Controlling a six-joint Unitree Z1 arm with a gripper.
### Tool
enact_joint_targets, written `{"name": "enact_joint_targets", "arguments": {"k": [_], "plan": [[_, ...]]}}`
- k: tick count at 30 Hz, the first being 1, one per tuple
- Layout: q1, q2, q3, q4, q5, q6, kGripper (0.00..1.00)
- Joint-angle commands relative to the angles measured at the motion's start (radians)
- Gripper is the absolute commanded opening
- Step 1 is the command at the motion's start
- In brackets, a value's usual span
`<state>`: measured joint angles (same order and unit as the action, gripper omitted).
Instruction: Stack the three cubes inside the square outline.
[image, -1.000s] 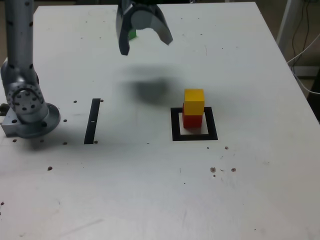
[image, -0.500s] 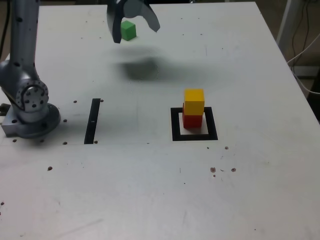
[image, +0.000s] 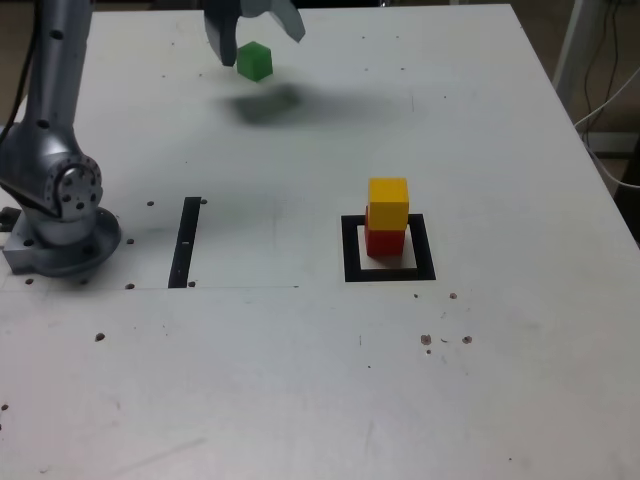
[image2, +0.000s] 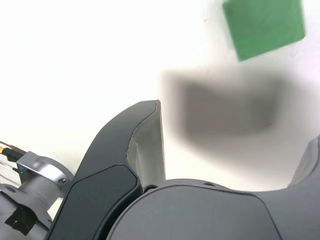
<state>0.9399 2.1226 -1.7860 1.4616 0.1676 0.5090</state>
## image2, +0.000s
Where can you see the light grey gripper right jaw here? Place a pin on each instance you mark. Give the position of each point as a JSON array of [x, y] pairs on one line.
[[200, 215]]

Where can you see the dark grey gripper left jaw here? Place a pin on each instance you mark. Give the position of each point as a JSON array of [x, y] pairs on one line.
[[107, 155]]

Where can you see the green cube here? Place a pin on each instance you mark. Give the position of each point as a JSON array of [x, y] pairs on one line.
[[265, 27]]

